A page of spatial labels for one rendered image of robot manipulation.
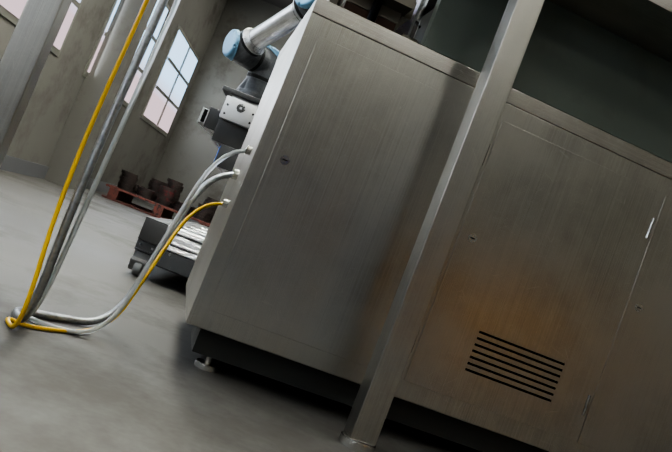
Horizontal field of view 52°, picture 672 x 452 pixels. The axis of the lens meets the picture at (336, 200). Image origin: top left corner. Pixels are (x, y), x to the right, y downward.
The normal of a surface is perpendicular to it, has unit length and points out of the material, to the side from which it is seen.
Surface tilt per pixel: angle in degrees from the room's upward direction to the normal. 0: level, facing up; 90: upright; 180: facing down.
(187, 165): 90
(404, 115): 90
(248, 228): 90
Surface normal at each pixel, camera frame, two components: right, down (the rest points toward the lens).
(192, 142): 0.05, -0.05
